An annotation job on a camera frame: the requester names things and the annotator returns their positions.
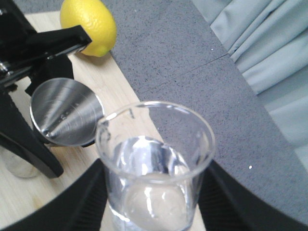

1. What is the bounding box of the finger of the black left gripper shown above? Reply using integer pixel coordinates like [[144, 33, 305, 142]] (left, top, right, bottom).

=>
[[0, 89, 64, 179], [25, 55, 94, 148]]

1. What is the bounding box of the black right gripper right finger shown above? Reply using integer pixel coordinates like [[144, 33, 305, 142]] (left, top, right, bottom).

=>
[[198, 161, 308, 231]]

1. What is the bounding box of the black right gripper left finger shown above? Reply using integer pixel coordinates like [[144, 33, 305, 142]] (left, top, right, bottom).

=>
[[3, 159, 107, 231]]

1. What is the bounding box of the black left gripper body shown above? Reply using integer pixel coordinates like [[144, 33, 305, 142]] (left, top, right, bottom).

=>
[[0, 0, 91, 91]]

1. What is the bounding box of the steel double jigger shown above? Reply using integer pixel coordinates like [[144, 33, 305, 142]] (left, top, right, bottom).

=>
[[4, 78, 105, 179]]

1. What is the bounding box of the clear glass beaker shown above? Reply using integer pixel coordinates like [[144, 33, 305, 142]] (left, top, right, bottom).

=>
[[96, 101, 216, 231]]

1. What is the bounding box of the yellow lemon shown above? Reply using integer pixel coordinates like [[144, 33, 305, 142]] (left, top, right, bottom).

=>
[[60, 0, 117, 57]]

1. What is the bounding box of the grey curtain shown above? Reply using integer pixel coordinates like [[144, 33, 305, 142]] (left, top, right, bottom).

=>
[[194, 0, 308, 167]]

